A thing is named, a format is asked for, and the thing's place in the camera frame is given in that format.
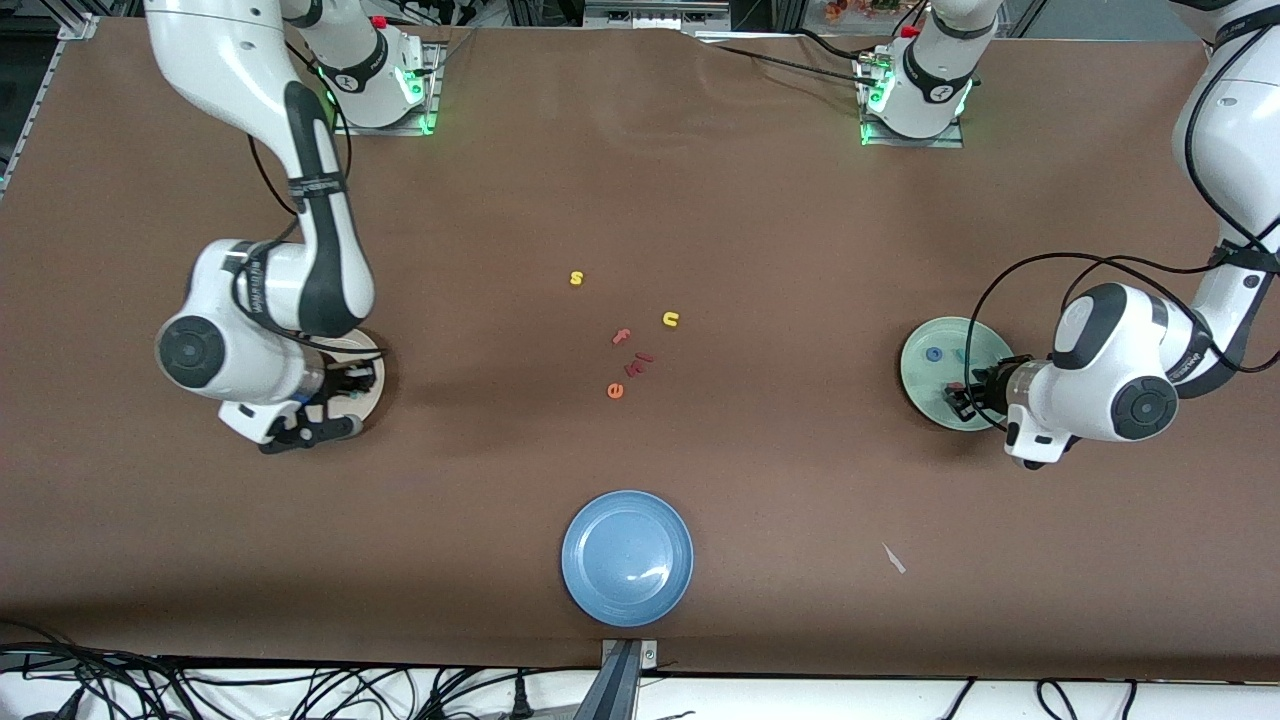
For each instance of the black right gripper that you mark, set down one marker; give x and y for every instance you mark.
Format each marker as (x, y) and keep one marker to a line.
(343, 381)

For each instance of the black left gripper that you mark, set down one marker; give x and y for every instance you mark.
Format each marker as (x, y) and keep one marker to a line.
(988, 387)

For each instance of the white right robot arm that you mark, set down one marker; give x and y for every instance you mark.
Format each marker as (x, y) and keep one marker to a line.
(240, 70)

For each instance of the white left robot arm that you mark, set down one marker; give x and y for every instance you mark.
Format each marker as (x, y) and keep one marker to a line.
(1100, 400)

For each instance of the beige brown plate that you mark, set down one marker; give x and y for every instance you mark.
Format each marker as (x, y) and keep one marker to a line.
(374, 405)

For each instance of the light green plate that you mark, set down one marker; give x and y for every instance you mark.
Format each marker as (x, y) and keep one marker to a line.
(925, 385)

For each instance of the white tape scrap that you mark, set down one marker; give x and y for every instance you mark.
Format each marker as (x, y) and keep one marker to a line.
(893, 558)

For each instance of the blue plate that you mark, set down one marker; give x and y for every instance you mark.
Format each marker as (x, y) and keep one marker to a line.
(625, 560)

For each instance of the black power plug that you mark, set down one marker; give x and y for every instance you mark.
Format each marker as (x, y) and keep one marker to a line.
(520, 700)

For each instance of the orange flower decoration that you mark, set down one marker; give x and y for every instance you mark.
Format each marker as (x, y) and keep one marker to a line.
(860, 8)

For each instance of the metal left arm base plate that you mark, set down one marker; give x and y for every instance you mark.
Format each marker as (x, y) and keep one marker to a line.
(915, 143)

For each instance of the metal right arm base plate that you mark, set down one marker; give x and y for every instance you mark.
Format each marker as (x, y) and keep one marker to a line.
(433, 90)

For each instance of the grey metal camera stand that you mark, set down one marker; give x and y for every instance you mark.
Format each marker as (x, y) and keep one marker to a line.
(620, 690)

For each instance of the metal corner bracket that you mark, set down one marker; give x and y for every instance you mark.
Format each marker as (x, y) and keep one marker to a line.
(80, 28)

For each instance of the aluminium frame rack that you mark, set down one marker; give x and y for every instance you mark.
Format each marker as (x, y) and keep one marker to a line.
(650, 12)

